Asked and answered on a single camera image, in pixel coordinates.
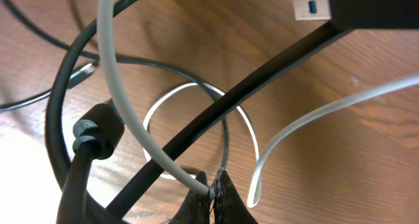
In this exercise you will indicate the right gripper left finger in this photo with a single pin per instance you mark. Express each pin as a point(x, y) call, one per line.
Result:
point(195, 209)

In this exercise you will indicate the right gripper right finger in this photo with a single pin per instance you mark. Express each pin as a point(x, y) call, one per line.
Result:
point(228, 206)

